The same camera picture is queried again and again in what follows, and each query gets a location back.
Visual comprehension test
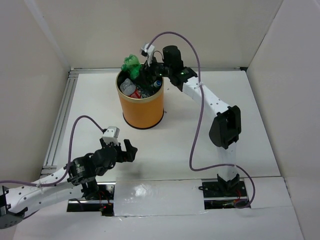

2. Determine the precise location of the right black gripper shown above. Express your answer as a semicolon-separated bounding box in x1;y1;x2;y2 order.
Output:
134;52;173;87

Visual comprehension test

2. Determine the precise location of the small green soda bottle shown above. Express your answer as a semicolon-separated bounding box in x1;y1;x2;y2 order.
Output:
134;75;154;95

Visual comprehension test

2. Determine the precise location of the clear bottle front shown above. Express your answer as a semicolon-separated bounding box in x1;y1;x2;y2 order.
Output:
150;80;162;91

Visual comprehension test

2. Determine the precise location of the red label red cap bottle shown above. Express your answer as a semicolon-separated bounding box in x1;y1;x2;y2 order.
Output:
120;78;150;99

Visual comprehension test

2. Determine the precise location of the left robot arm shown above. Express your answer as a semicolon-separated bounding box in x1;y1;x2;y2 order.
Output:
0;139;138;229

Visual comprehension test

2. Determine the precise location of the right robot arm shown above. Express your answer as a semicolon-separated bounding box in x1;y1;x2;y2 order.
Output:
140;43;242;196

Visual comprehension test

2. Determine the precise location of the orange cylindrical bin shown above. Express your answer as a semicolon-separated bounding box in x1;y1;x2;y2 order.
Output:
115;70;164;130

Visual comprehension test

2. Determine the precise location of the shiny white tape sheet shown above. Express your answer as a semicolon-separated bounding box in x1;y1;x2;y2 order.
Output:
113;179;205;217

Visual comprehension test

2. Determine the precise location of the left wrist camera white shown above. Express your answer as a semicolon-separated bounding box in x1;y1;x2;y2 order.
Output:
102;126;120;146

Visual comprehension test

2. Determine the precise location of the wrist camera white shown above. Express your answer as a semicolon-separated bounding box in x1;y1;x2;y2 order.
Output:
140;43;155;67
102;126;120;146

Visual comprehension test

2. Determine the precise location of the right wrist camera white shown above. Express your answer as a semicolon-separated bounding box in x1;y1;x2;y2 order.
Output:
140;43;155;67

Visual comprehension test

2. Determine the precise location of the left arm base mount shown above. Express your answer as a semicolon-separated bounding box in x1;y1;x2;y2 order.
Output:
66;182;116;217

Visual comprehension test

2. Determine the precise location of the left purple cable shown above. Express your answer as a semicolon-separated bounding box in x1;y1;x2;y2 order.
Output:
0;115;107;187

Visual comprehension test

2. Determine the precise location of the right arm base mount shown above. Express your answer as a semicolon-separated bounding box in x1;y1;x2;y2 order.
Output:
198;178;250;210

